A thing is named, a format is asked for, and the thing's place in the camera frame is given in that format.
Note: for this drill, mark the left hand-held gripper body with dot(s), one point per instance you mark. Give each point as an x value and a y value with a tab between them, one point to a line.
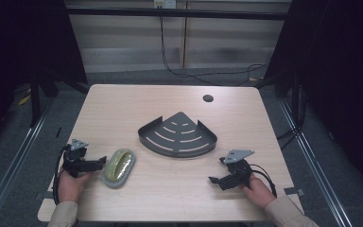
75	157

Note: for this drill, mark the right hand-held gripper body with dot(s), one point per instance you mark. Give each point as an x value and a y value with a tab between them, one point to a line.
238	165

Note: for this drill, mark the green oval scrub brush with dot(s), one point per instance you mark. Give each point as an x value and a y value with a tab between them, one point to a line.
119	167

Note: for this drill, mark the person's left hand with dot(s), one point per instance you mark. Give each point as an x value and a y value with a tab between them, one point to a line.
71	186

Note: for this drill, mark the person's right hand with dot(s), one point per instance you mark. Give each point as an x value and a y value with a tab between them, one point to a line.
258	190

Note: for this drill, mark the grey tape strip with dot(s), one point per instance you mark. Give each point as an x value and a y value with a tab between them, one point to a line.
293	191
45	195

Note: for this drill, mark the dark metal corner shelf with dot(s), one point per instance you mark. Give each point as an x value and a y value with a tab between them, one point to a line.
178	135

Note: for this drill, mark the black table grommet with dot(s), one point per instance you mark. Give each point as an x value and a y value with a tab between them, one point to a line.
208	98

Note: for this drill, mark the yellow floor tape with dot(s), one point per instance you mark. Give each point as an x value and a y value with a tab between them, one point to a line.
24	100

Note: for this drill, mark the dark curtain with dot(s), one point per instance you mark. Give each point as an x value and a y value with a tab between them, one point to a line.
25	41
340	63

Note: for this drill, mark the black horizontal crossbar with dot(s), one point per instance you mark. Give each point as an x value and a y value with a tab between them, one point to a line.
176	13

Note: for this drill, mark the black stand post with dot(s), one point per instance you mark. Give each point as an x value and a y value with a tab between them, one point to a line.
35	101

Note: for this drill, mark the white wall outlet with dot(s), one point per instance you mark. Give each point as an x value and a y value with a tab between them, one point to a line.
164	3

